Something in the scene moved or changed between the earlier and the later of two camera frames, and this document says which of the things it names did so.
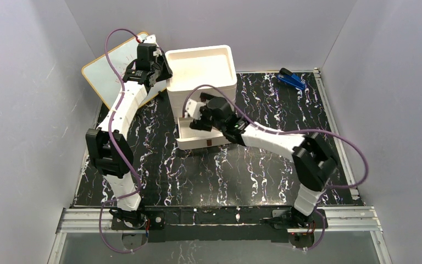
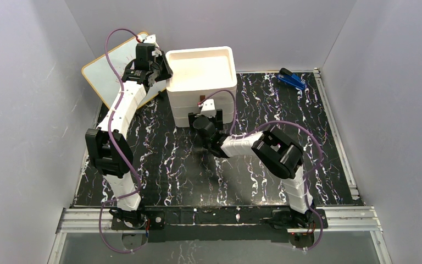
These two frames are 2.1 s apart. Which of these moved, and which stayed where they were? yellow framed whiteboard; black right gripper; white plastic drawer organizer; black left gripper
Moved: black right gripper
Stayed: yellow framed whiteboard; black left gripper; white plastic drawer organizer
